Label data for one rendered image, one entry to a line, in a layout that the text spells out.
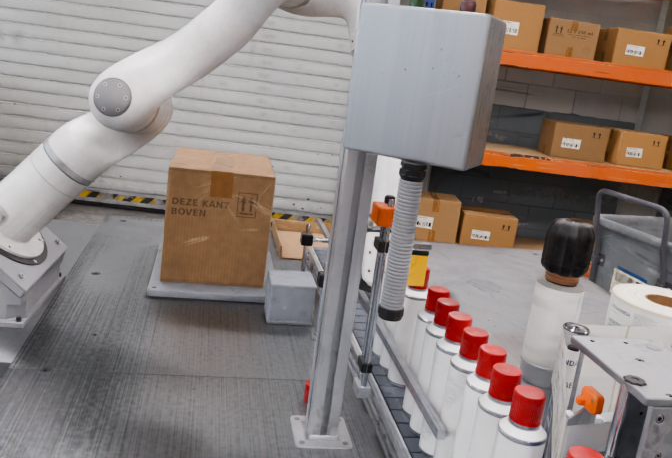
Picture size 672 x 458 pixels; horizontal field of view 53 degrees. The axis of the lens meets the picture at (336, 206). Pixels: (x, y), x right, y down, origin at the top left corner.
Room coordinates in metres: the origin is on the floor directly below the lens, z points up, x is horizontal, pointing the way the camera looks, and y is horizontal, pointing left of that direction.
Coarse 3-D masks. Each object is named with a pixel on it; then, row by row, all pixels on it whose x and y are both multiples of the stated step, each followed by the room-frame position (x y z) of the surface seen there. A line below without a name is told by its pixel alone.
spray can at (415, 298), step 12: (408, 288) 1.07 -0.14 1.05; (420, 288) 1.06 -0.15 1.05; (408, 300) 1.05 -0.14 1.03; (420, 300) 1.05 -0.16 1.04; (408, 312) 1.05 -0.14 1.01; (396, 324) 1.07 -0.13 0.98; (408, 324) 1.05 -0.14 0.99; (396, 336) 1.06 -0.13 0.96; (408, 336) 1.05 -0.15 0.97; (408, 348) 1.05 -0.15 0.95; (408, 360) 1.05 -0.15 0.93; (396, 372) 1.05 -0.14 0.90; (396, 384) 1.05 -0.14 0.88
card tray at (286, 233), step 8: (272, 224) 2.11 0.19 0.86; (280, 224) 2.13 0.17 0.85; (288, 224) 2.14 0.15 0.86; (296, 224) 2.14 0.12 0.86; (304, 224) 2.15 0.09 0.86; (312, 224) 2.15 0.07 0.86; (328, 224) 2.16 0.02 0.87; (272, 232) 2.08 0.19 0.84; (280, 232) 2.11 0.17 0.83; (288, 232) 2.12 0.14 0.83; (296, 232) 2.13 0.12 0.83; (312, 232) 2.15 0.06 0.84; (320, 232) 2.16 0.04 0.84; (280, 240) 1.88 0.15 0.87; (288, 240) 2.02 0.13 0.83; (296, 240) 2.04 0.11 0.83; (280, 248) 1.84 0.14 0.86; (288, 248) 1.94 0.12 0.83; (296, 248) 1.95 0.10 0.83; (280, 256) 1.84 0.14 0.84; (288, 256) 1.86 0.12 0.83; (296, 256) 1.87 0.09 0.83
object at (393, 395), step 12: (324, 252) 1.79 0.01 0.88; (324, 264) 1.68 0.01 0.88; (360, 312) 1.37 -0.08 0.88; (360, 324) 1.30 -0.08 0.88; (360, 336) 1.24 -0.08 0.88; (360, 348) 1.21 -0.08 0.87; (372, 360) 1.14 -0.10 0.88; (372, 372) 1.09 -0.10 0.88; (384, 372) 1.10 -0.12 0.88; (384, 384) 1.05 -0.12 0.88; (384, 396) 1.01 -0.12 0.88; (396, 396) 1.01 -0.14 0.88; (396, 408) 0.98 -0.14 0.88; (396, 420) 0.94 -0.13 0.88; (408, 420) 0.94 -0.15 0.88; (408, 432) 0.91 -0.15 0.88; (408, 444) 0.88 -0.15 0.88; (420, 456) 0.85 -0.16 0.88
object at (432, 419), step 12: (324, 228) 1.73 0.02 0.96; (360, 300) 1.24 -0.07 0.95; (384, 336) 1.06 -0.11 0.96; (396, 348) 1.02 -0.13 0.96; (396, 360) 0.98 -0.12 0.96; (408, 372) 0.93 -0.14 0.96; (408, 384) 0.91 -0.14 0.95; (420, 396) 0.86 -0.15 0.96; (420, 408) 0.85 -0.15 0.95; (432, 408) 0.83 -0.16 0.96; (432, 420) 0.80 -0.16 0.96; (432, 432) 0.80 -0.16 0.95; (444, 432) 0.78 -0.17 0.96
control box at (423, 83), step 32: (384, 32) 0.88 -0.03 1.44; (416, 32) 0.87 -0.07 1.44; (448, 32) 0.85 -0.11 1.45; (480, 32) 0.83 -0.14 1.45; (384, 64) 0.88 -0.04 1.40; (416, 64) 0.86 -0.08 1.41; (448, 64) 0.85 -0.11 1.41; (480, 64) 0.83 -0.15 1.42; (352, 96) 0.89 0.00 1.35; (384, 96) 0.88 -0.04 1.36; (416, 96) 0.86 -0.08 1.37; (448, 96) 0.84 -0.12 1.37; (480, 96) 0.84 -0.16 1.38; (352, 128) 0.89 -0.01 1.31; (384, 128) 0.87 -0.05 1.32; (416, 128) 0.86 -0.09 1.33; (448, 128) 0.84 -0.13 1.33; (480, 128) 0.87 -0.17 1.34; (416, 160) 0.86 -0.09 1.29; (448, 160) 0.84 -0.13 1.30; (480, 160) 0.90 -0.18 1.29
